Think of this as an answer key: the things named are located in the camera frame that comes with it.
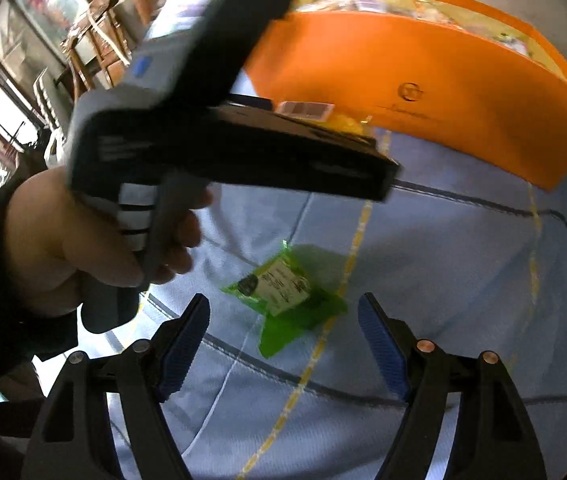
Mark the green transparent snack packet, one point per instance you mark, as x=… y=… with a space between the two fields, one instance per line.
x=313 y=305

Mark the yellow snack packet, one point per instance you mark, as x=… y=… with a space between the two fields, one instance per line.
x=346 y=122

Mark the carved brown wooden chair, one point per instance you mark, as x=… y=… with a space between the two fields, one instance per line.
x=138 y=5

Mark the orange cardboard box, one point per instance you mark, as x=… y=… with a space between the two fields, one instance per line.
x=413 y=60

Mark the framed red flower painting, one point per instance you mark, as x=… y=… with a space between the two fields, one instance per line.
x=48 y=0

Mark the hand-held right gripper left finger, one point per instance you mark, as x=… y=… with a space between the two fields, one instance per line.
x=183 y=345

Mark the blue checked blanket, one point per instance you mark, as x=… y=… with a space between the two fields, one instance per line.
x=463 y=285

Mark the person's left hand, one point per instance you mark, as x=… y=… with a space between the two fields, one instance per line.
x=48 y=240

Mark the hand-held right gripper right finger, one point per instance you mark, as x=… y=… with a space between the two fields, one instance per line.
x=383 y=345

